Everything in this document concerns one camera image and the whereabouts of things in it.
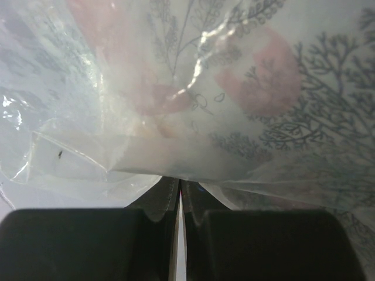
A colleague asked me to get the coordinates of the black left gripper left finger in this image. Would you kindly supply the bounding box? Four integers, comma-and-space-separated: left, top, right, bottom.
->
1, 177, 179, 280

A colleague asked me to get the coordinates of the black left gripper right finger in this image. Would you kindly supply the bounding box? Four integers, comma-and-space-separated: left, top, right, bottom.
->
181, 181, 366, 280

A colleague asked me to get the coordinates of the clear zip top bag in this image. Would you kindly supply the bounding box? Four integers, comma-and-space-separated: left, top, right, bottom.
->
1, 1, 374, 267

